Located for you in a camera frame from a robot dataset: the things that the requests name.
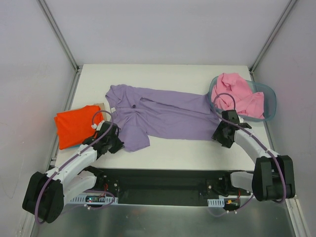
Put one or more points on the blue plastic basket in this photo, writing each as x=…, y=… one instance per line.
x=270, y=100

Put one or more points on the white cable duct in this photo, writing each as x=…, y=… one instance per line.
x=93, y=199
x=217, y=203

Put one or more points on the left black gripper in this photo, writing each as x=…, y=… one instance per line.
x=116, y=144

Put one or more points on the left aluminium frame post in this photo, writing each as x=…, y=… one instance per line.
x=56, y=30

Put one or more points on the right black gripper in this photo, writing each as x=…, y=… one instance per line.
x=219, y=135

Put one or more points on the purple t shirt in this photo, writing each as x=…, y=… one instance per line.
x=142, y=112

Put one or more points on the pink t shirt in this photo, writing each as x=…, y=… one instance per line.
x=231, y=91

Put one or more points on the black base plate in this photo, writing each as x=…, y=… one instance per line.
x=177, y=187

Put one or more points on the left white cable duct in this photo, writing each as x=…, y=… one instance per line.
x=93, y=199

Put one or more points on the right white cable duct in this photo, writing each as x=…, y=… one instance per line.
x=217, y=203

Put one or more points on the orange folded t shirt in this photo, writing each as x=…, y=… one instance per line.
x=74, y=126

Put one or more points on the right aluminium frame post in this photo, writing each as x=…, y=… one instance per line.
x=273, y=34

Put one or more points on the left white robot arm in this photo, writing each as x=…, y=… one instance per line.
x=47, y=193

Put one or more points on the aluminium frame post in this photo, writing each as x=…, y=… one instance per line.
x=56, y=30
x=273, y=34

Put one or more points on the teal folded t shirt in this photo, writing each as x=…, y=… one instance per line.
x=73, y=147

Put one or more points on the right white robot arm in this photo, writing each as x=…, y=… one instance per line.
x=273, y=174

